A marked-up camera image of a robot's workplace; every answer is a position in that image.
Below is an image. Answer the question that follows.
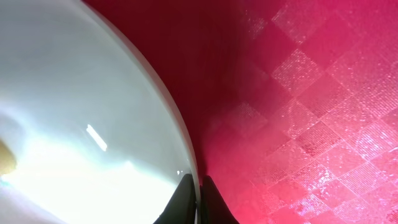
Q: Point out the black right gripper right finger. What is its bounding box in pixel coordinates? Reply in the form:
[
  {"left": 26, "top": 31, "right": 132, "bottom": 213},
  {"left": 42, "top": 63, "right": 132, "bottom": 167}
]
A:
[{"left": 200, "top": 175, "right": 239, "bottom": 224}]

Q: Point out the yellow green sponge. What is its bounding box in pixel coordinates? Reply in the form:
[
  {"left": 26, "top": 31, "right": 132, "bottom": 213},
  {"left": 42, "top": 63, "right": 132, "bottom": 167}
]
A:
[{"left": 0, "top": 141, "right": 17, "bottom": 175}]

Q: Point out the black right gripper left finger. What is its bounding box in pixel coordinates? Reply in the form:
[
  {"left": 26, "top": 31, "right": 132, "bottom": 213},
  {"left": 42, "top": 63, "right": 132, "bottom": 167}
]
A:
[{"left": 154, "top": 174, "right": 197, "bottom": 224}]

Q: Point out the cream plate with green mark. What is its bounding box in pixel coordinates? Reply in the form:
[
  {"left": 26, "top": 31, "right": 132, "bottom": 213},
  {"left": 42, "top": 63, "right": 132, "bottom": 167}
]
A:
[{"left": 1, "top": 0, "right": 200, "bottom": 223}]

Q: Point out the red tray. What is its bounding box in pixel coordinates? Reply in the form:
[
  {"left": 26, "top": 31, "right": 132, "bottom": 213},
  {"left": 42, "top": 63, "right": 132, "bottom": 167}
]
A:
[{"left": 89, "top": 0, "right": 397, "bottom": 223}]

